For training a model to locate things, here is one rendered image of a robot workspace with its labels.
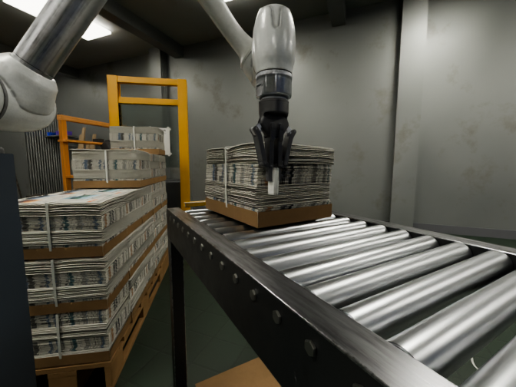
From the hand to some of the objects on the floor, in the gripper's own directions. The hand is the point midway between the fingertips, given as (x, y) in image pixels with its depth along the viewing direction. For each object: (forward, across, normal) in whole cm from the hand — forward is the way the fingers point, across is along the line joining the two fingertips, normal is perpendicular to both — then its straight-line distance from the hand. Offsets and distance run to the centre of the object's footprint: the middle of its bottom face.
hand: (272, 181), depth 65 cm
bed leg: (+93, +16, -49) cm, 106 cm away
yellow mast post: (+93, -31, -222) cm, 242 cm away
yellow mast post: (+93, +31, -244) cm, 263 cm away
